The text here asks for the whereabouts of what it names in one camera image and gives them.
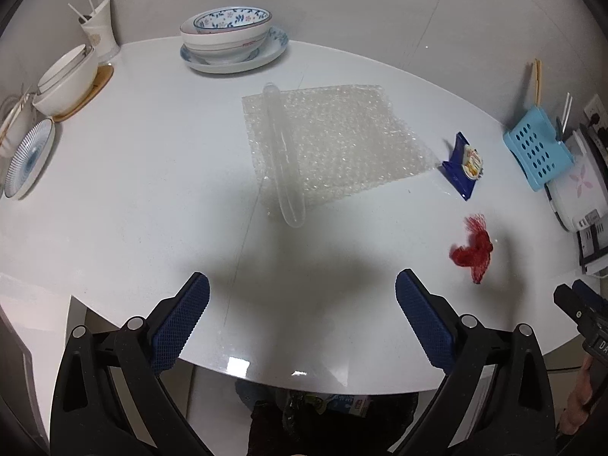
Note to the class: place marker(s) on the blue white carton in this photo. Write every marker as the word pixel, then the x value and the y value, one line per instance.
pixel 351 403

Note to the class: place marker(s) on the white flowered rice cooker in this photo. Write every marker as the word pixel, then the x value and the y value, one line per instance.
pixel 579 180

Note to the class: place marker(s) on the blue snack packet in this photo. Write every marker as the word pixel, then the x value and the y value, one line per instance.
pixel 458 171

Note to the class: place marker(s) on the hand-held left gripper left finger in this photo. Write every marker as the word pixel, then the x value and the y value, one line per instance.
pixel 183 323

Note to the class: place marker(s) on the white cup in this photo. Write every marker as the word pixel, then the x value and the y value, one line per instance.
pixel 102 33

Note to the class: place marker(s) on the thin white stick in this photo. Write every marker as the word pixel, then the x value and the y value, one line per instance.
pixel 90 2
pixel 77 12

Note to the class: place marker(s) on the white bowl with red line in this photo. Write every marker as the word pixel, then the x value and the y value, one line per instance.
pixel 223 45

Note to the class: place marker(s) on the large white bowl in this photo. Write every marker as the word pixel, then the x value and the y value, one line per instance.
pixel 71 90

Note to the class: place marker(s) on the clear glass tube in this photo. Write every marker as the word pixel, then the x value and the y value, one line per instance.
pixel 282 152

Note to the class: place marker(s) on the blue floral bowl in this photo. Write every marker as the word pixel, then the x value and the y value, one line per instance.
pixel 209 21

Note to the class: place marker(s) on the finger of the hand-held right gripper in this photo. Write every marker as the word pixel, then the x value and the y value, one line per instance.
pixel 591 297
pixel 572 306

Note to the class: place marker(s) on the wall socket with plug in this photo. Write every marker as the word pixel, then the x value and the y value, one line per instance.
pixel 596 114

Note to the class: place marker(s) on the clear bubble wrap sheet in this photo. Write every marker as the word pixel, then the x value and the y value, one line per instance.
pixel 342 142

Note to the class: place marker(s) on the blue striped plate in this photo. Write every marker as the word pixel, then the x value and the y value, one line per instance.
pixel 31 159

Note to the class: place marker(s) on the red mesh net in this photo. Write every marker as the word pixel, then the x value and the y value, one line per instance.
pixel 475 249

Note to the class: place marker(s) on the blue utensil holder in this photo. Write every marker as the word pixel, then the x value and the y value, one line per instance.
pixel 536 152

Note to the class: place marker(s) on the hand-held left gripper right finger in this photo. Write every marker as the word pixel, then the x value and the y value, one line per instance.
pixel 425 327

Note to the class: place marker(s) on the wooden coaster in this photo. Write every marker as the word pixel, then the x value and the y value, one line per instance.
pixel 102 85

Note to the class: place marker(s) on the wooden chopstick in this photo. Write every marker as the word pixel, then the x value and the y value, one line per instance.
pixel 539 83
pixel 535 83

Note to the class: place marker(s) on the small white bowl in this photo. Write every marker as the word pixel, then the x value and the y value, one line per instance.
pixel 61 66

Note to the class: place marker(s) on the black bin with bag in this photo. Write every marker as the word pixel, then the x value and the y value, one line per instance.
pixel 294 432

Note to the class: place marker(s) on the person's right hand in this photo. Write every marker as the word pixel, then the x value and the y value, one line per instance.
pixel 577 399

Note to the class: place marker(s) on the blue patterned plate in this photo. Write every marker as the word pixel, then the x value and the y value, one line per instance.
pixel 266 57

